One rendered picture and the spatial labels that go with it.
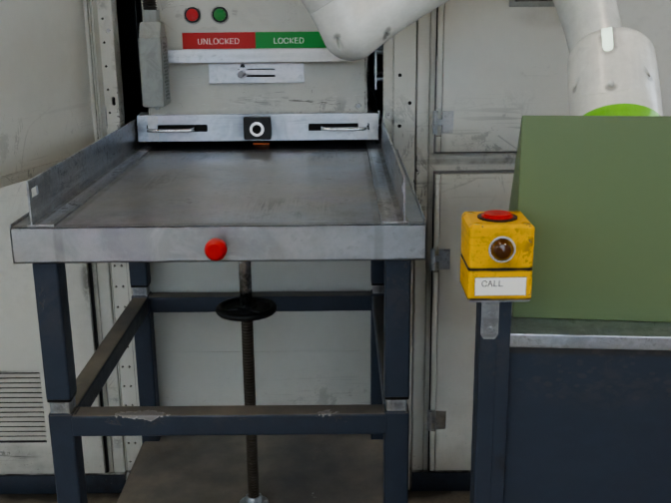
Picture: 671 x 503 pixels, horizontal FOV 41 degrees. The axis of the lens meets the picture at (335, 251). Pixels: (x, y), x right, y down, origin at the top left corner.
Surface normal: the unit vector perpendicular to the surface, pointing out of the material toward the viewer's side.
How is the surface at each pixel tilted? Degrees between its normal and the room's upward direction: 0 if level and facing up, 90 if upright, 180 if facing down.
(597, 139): 90
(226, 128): 90
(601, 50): 50
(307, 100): 90
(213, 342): 90
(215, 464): 0
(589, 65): 59
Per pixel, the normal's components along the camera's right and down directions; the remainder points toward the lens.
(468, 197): 0.00, 0.27
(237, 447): -0.01, -0.96
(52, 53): 0.95, 0.07
